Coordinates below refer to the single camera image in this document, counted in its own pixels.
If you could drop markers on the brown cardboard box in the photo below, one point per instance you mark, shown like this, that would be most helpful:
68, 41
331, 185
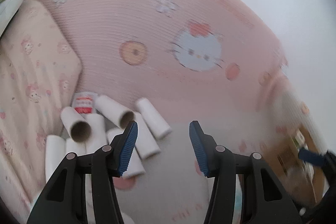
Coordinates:
283, 158

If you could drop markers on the white sachet red label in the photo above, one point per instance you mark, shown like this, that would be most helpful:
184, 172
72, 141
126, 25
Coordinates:
83, 104

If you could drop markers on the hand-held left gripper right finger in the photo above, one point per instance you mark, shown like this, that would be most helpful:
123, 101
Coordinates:
199, 153

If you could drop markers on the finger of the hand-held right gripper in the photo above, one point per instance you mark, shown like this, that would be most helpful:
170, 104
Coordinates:
309, 155
308, 213

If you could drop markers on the pile of white tubes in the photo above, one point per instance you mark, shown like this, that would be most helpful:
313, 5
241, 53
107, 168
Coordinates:
76, 119

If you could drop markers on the pink cartoon printed blanket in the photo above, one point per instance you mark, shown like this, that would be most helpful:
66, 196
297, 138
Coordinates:
118, 16

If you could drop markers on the cream cartoon printed pillow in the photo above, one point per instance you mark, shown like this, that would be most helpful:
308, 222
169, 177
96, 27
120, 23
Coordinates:
31, 69

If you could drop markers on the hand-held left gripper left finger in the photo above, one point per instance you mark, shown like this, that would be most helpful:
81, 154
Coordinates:
128, 150

